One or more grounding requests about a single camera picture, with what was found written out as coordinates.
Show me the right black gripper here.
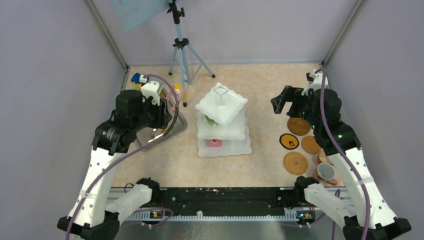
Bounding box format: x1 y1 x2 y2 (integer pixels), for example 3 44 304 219
270 85 321 130

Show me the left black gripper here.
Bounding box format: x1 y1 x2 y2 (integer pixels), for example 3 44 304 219
132 93 172 132

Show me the green swirl roll cake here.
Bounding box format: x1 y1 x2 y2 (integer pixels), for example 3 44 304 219
204 115 218 127

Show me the pink cake toy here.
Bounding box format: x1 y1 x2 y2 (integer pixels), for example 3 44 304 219
206 139 222 148

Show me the yellow cake slice toy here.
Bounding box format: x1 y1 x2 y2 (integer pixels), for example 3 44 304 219
173 84 189 102

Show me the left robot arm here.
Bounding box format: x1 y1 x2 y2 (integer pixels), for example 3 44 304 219
57 85 177 240

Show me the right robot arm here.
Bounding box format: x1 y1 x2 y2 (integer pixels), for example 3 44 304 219
270 85 412 240

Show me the dark wooden round saucer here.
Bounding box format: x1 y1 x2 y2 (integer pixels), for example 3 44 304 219
287 117 311 136

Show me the green yellow block toy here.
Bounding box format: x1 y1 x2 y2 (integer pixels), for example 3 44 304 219
134 85 142 92

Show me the black orange round coaster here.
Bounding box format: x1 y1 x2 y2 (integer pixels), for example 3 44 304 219
279 133 300 150

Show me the metal baking tray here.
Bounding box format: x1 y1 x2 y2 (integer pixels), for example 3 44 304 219
134 99 188 152

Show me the plain brown round coaster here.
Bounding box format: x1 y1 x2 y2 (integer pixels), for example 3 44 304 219
301 136 322 155

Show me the light blue tripod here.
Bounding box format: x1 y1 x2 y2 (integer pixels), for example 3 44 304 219
166 0 216 88

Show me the white three-tier serving stand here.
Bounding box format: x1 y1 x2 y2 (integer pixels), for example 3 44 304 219
195 82 253 158

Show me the small orange-rimmed mug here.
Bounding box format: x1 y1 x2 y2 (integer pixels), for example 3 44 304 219
317 150 333 165

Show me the light blue perforated board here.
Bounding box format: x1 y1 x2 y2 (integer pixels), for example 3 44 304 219
109 0 179 33

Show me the white mug red handle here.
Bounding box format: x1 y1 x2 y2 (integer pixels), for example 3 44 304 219
312 162 339 186

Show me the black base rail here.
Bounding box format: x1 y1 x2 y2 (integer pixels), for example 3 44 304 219
128 187 316 224

